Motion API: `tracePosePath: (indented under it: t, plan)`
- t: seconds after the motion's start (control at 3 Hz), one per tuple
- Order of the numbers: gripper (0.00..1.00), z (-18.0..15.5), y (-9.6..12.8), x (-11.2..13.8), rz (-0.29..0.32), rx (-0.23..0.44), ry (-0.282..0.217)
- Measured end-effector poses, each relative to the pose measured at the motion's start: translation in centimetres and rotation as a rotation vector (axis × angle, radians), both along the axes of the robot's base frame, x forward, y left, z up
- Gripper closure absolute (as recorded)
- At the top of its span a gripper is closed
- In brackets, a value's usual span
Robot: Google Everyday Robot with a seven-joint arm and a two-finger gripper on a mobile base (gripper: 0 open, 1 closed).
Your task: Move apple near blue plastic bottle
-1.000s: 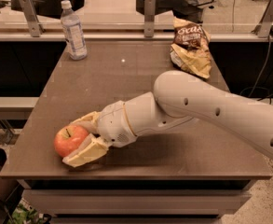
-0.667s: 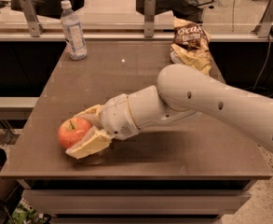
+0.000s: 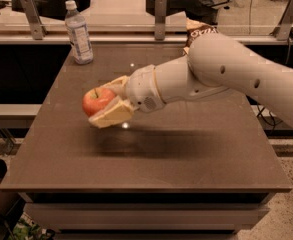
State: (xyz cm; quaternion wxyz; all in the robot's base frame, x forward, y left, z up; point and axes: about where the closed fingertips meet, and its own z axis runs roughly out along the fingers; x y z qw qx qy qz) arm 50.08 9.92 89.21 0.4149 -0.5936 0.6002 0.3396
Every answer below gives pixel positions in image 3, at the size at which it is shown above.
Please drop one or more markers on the green patterned bag on floor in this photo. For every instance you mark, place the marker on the green patterned bag on floor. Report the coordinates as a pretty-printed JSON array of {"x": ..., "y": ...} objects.
[{"x": 27, "y": 229}]

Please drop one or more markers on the metal rail bracket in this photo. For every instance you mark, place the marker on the metal rail bracket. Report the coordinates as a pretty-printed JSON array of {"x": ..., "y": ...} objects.
[
  {"x": 282, "y": 31},
  {"x": 160, "y": 9},
  {"x": 37, "y": 28}
]

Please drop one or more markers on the table drawer front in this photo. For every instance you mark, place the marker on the table drawer front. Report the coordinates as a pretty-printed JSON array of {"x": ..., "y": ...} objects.
[{"x": 83, "y": 217}]

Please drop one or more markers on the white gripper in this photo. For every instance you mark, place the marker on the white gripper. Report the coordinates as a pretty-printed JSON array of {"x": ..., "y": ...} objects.
[{"x": 141, "y": 88}]

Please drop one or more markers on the left metal rail bracket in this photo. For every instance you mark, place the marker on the left metal rail bracket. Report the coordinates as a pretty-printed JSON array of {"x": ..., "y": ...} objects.
[{"x": 37, "y": 28}]

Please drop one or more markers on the middle metal rail bracket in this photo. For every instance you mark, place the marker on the middle metal rail bracket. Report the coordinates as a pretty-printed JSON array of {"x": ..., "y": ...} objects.
[{"x": 160, "y": 9}]

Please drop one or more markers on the brown yellow chip bag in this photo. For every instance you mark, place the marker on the brown yellow chip bag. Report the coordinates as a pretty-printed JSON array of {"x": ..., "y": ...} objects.
[{"x": 194, "y": 30}]

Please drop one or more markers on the clear blue plastic water bottle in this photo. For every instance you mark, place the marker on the clear blue plastic water bottle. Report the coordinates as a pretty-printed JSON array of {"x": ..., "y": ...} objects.
[{"x": 78, "y": 34}]

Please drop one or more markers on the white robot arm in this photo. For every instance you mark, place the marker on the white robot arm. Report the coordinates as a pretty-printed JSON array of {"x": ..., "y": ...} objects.
[{"x": 212, "y": 65}]

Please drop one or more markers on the red apple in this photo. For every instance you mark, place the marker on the red apple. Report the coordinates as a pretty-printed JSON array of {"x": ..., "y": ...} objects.
[{"x": 96, "y": 100}]

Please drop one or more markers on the right metal rail bracket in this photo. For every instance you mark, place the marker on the right metal rail bracket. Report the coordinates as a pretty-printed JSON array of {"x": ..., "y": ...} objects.
[{"x": 282, "y": 31}]

